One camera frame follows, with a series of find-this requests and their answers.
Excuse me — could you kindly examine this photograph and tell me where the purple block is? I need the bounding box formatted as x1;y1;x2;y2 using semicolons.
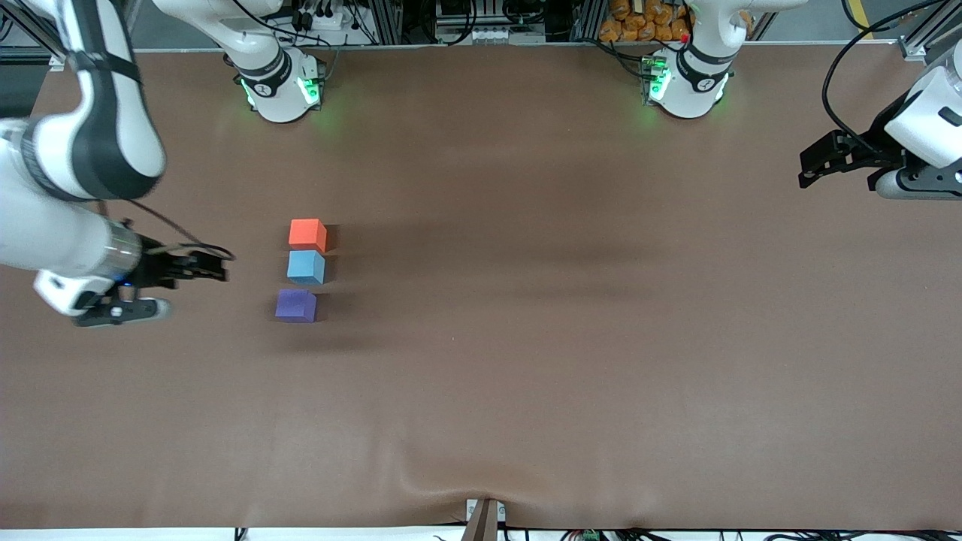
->
274;289;318;324

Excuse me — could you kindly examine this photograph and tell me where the aluminium frame profile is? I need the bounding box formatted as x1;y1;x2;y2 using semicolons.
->
898;0;962;62
0;0;72;73

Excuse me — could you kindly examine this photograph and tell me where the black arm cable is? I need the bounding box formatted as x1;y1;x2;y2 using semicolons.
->
98;198;236;261
821;0;962;144

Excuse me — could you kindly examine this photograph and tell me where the power strip with black plugs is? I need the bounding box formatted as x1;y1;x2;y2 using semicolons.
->
292;0;355;32

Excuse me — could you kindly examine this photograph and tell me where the bag of orange fruit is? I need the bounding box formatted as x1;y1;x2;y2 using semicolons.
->
599;0;692;43

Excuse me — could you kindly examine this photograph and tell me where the brown table cover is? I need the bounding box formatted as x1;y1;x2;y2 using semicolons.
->
0;41;962;531

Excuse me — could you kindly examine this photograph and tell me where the light blue block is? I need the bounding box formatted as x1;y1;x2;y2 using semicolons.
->
286;250;327;286

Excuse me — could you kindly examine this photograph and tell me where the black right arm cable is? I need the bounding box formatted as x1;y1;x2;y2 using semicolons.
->
98;198;236;261

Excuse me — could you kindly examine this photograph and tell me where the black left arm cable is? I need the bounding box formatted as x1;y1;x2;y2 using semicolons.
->
821;0;962;144

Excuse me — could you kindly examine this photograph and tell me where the white power strip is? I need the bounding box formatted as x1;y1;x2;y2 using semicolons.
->
464;26;543;44

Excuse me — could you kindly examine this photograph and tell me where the orange block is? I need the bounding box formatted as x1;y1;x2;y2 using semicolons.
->
289;219;328;253

